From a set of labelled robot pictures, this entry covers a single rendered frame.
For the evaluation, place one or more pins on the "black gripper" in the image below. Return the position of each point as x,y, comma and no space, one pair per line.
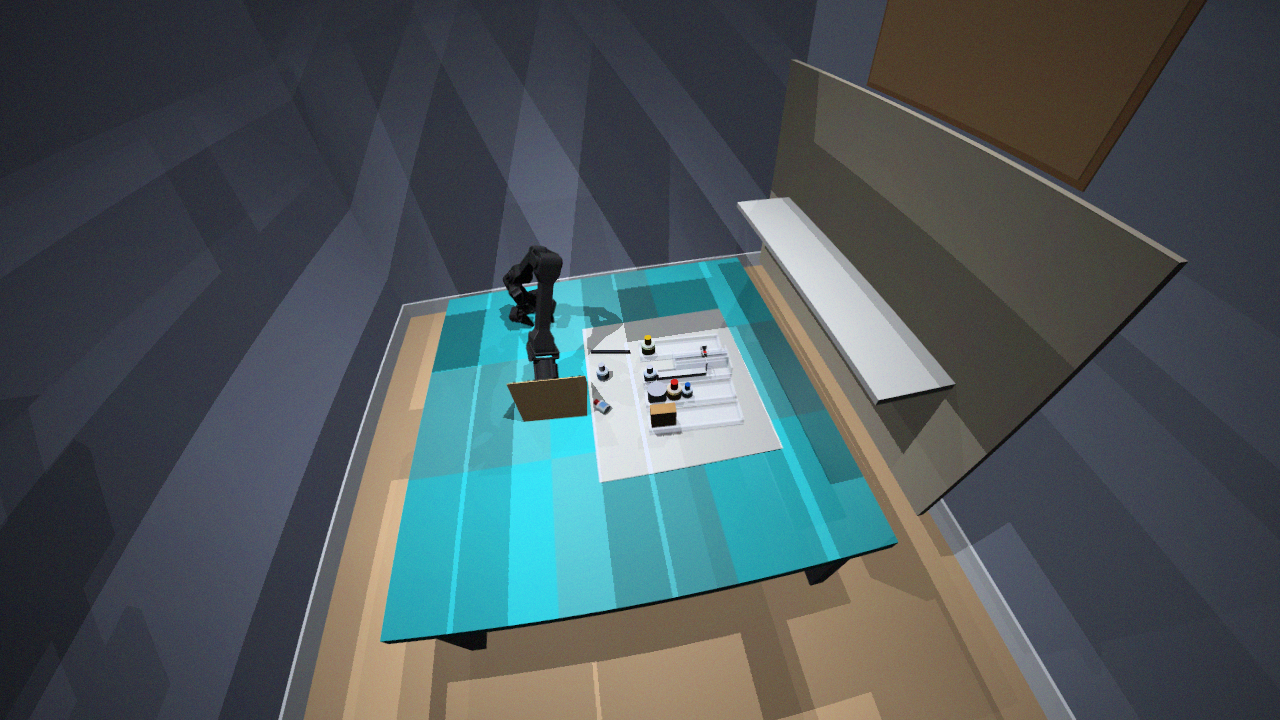
519,312

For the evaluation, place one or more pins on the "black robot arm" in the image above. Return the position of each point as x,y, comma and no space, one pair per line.
546,266

